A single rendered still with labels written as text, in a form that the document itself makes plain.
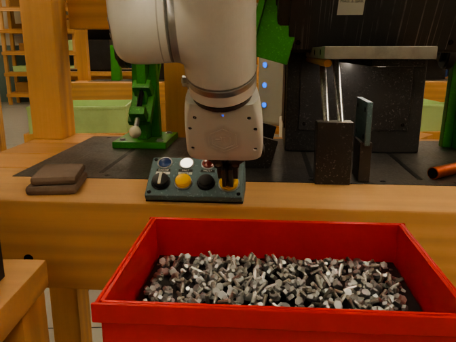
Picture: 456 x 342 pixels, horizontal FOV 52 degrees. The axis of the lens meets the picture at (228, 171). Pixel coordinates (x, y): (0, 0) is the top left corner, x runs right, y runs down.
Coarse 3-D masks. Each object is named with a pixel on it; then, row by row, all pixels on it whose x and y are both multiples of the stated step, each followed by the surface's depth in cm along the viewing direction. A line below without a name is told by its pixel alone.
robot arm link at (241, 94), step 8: (184, 80) 55; (192, 88) 54; (200, 88) 53; (240, 88) 53; (248, 88) 54; (192, 96) 55; (200, 96) 54; (208, 96) 53; (216, 96) 53; (224, 96) 53; (232, 96) 53; (240, 96) 54; (248, 96) 55; (208, 104) 54; (216, 104) 54; (224, 104) 54; (232, 104) 54
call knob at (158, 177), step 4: (160, 172) 72; (156, 176) 71; (160, 176) 71; (164, 176) 71; (152, 180) 71; (156, 180) 71; (160, 180) 71; (164, 180) 71; (168, 180) 71; (156, 184) 71; (160, 184) 70; (164, 184) 71
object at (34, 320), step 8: (40, 296) 62; (40, 304) 62; (32, 312) 60; (40, 312) 63; (24, 320) 58; (32, 320) 60; (40, 320) 63; (16, 328) 58; (24, 328) 58; (32, 328) 60; (40, 328) 63; (8, 336) 58; (16, 336) 58; (24, 336) 58; (32, 336) 60; (40, 336) 63; (48, 336) 65
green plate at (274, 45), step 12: (264, 0) 84; (264, 12) 85; (276, 12) 85; (264, 24) 86; (276, 24) 86; (264, 36) 86; (276, 36) 86; (288, 36) 86; (264, 48) 87; (276, 48) 87; (288, 48) 87; (276, 60) 87
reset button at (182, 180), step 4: (176, 176) 71; (180, 176) 71; (184, 176) 71; (188, 176) 71; (176, 180) 71; (180, 180) 70; (184, 180) 70; (188, 180) 71; (176, 184) 71; (180, 184) 70; (184, 184) 70; (188, 184) 71
